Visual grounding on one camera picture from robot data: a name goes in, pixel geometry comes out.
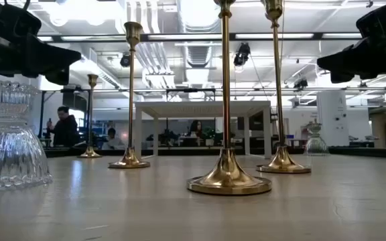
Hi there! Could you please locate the grey tinted glass candle holder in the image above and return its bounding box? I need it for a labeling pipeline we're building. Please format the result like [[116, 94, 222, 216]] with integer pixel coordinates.
[[302, 120, 330, 157]]

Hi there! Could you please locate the tall brass candlestick holder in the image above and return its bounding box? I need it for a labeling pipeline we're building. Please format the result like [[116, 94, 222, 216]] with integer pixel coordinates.
[[108, 21, 151, 169], [256, 0, 312, 175], [77, 74, 103, 159], [186, 0, 273, 197]]

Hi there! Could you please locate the clear ribbed glass candle holder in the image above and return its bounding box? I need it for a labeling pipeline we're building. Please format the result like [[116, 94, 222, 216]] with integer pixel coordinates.
[[0, 80, 54, 192]]

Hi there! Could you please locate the white pillar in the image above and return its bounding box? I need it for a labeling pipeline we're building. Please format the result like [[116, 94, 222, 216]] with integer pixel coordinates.
[[316, 90, 350, 148]]

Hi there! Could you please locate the person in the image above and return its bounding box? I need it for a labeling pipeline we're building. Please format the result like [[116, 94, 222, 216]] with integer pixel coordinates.
[[189, 120, 203, 138], [46, 106, 80, 147], [101, 127, 126, 151]]

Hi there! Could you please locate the white perforated metal shelf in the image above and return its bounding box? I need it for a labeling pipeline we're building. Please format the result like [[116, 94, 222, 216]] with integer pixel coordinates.
[[134, 100, 273, 161]]

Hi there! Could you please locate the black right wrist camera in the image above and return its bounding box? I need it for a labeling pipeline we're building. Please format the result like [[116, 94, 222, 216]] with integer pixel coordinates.
[[356, 0, 386, 37]]

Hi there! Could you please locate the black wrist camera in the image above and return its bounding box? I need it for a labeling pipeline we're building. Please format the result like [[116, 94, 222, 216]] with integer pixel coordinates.
[[356, 0, 386, 37], [0, 0, 42, 34]]

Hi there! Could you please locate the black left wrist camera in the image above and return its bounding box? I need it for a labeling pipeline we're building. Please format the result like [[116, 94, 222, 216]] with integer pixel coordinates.
[[0, 0, 42, 34]]

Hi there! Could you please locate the black aluminium table frame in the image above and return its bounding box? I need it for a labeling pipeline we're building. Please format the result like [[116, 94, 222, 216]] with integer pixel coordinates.
[[44, 146, 386, 160]]

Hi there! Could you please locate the black hanging overhead camera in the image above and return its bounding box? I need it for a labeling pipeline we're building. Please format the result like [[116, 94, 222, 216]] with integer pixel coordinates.
[[233, 42, 251, 67]]

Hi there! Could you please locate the silver ceiling ventilation duct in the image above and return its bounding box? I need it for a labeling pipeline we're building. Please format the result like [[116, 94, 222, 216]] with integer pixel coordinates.
[[176, 0, 224, 70]]

